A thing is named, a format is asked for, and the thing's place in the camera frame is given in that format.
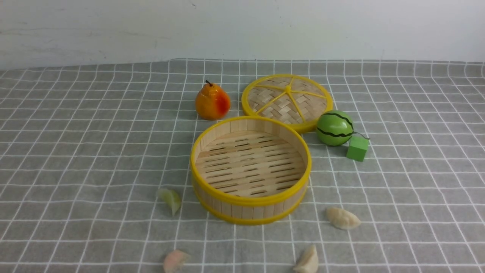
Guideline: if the grey checked tablecloth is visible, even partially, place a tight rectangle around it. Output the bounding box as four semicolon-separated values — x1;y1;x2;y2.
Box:
0;59;485;273

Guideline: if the cream dumpling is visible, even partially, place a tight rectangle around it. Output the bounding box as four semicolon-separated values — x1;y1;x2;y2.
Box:
326;207;361;230
293;244;319;273

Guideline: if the green cube block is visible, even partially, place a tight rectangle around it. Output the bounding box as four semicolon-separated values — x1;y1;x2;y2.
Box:
346;135;370;162

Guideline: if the bamboo steamer tray yellow rim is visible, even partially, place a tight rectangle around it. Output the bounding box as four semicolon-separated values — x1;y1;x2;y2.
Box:
189;116;312;225

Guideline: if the woven bamboo steamer lid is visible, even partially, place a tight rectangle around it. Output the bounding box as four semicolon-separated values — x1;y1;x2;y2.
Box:
241;74;334;134

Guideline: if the pale green dumpling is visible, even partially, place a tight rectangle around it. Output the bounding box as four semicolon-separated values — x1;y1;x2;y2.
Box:
156;188;181;216

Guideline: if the cream dumpling front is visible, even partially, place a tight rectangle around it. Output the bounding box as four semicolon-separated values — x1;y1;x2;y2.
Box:
293;244;319;273

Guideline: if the green toy watermelon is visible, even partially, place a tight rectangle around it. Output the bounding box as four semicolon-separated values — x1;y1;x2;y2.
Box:
316;110;354;146

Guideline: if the orange toy pear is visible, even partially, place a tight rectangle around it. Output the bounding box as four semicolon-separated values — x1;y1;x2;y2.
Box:
195;80;232;120

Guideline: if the pink dumpling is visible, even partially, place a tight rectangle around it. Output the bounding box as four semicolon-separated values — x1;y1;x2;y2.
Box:
163;250;190;273

